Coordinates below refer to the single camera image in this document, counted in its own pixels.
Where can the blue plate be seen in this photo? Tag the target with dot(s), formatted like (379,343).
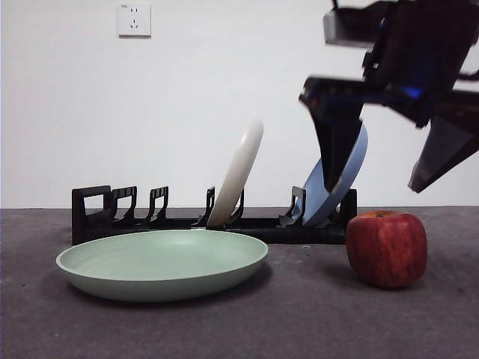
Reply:
(318,209)

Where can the cream white plate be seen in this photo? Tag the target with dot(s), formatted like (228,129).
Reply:
(239,164)

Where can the black plate rack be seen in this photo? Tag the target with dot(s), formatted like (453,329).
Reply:
(78,224)

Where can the red apple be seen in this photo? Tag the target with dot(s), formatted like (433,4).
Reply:
(385,250)

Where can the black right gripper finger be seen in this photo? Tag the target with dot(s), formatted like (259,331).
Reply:
(337,142)
(441,153)

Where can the white wall socket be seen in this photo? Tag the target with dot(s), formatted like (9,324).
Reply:
(134,20)

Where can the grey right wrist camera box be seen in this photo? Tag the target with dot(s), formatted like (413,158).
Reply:
(333,26)

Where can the green plate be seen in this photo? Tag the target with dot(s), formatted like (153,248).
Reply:
(161,269)

